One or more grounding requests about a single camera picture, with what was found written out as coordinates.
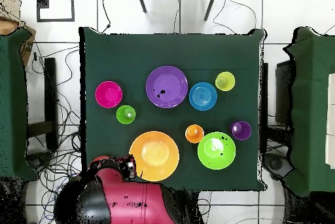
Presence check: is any large yellow-orange bowl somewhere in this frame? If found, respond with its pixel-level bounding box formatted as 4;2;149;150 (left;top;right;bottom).
128;130;181;182

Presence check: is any green cup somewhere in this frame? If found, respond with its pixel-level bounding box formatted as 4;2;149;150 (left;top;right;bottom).
115;105;137;125

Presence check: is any orange cup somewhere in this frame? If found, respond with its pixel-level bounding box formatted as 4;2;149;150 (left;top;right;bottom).
185;124;205;144

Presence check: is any pink bowl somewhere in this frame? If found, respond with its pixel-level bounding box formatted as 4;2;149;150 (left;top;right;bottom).
94;80;124;109

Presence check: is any green bowl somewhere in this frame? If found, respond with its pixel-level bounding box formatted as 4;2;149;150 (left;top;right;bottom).
197;131;237;170

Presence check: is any dark grey stand base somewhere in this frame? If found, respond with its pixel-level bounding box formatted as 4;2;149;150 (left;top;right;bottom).
26;151;54;168
262;153;294;181

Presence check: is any purple bowl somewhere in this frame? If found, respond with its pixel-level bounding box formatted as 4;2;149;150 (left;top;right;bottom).
145;65;189;109

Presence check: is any blue bowl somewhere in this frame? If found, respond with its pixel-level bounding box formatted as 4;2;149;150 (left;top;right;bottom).
188;81;219;111

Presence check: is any black floor beam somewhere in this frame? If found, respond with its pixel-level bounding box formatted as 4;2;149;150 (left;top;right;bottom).
26;57;59;151

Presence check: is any dark green tablecloth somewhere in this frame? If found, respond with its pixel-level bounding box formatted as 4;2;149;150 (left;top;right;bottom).
79;26;268;193

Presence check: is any purple cup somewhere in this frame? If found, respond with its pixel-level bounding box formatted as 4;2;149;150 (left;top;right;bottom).
230;121;253;141

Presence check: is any yellow cup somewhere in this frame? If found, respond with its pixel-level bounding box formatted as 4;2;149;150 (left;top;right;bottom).
215;71;236;92

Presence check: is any green side table cloth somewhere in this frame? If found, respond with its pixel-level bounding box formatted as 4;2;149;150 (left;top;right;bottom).
0;28;39;181
283;26;335;197

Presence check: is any black box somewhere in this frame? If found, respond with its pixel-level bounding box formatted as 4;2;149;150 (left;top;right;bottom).
274;60;294;126

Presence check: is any cardboard box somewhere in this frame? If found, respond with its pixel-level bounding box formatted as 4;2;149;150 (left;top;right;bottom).
0;0;37;67

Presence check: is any tangle of black cables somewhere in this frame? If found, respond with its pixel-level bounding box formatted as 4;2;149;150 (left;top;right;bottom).
26;43;87;224

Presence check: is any black cable with plug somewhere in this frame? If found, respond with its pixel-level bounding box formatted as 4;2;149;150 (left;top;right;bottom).
96;0;112;34

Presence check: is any black rectangular frame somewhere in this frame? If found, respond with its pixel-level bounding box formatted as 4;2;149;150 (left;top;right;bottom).
35;0;76;23

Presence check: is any black camera tripod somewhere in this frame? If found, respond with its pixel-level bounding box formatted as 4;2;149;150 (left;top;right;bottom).
135;0;220;22

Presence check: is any thin black cable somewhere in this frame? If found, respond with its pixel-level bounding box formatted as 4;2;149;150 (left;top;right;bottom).
212;0;258;35

